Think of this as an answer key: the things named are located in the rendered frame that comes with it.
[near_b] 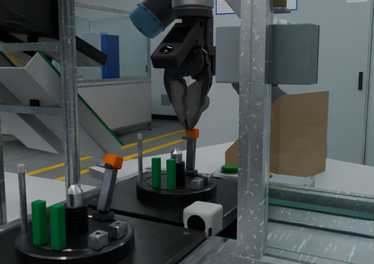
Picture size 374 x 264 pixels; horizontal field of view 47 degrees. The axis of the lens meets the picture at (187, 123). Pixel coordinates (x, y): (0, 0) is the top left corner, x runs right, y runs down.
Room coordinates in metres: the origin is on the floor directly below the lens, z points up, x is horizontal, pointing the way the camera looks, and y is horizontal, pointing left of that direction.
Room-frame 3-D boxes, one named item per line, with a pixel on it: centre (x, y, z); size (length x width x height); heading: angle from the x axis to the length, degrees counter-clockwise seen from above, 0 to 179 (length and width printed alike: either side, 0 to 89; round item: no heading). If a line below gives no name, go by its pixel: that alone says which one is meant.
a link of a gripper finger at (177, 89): (0.80, 0.00, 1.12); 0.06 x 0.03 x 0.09; 152
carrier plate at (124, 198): (0.73, 0.02, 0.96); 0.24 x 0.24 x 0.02; 63
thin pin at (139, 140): (0.73, 0.08, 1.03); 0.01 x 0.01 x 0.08
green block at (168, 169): (0.69, 0.03, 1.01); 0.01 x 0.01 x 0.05; 63
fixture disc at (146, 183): (0.73, 0.02, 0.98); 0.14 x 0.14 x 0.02
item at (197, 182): (0.69, -0.02, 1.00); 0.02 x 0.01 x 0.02; 153
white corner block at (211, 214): (0.60, -0.02, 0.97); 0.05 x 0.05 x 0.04; 63
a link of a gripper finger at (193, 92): (0.78, -0.03, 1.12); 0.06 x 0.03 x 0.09; 152
